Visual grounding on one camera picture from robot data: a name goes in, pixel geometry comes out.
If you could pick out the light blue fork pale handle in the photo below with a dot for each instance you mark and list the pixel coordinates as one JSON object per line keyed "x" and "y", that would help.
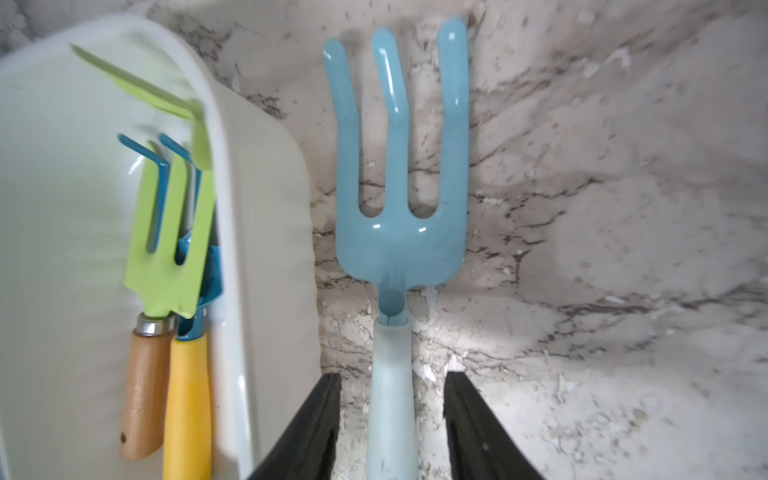
{"x": 396, "y": 250}

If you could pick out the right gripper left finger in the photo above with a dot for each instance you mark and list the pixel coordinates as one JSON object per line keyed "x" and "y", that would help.
{"x": 307, "y": 447}

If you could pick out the blue rake yellow handle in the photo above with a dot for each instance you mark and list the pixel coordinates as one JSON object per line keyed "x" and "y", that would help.
{"x": 187, "y": 449}

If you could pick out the green fork wooden handle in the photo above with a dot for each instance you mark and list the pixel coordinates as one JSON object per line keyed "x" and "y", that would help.
{"x": 165, "y": 289}

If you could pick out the white storage box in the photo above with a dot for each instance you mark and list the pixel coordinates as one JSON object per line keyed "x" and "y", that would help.
{"x": 68, "y": 198}

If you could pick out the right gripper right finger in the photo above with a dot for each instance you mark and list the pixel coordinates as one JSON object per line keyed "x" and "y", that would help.
{"x": 479, "y": 447}

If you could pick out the green shovel wooden handle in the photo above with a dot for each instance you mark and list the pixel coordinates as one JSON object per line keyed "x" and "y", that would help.
{"x": 190, "y": 110}

